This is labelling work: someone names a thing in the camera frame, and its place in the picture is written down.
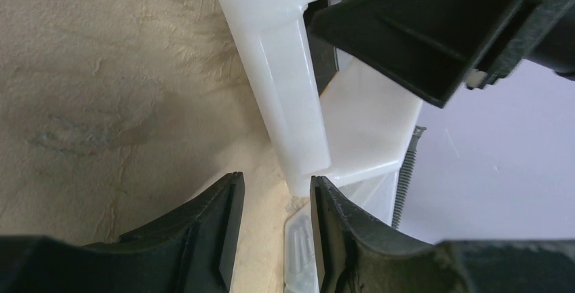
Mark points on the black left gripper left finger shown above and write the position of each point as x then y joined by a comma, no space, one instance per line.
190,249

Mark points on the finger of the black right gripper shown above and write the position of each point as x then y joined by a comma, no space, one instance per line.
430,47

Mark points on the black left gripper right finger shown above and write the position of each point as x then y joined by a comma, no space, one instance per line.
356,252

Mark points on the white plastic tray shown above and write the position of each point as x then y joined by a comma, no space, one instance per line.
356,131

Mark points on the black card in tray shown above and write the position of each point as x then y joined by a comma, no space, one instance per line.
324,61

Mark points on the clear plastic screw box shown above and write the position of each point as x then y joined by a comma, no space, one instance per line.
300,273

